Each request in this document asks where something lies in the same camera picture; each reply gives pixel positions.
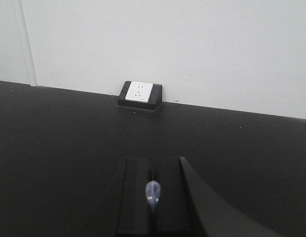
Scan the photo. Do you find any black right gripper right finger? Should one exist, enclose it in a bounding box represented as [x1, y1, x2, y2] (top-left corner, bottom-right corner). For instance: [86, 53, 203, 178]
[155, 158, 191, 234]

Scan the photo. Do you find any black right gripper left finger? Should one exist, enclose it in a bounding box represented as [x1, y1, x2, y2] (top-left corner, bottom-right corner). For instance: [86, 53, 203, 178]
[117, 158, 150, 234]

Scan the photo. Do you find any white power socket black base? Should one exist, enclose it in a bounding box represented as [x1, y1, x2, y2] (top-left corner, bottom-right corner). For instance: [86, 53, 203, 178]
[118, 81, 163, 111]

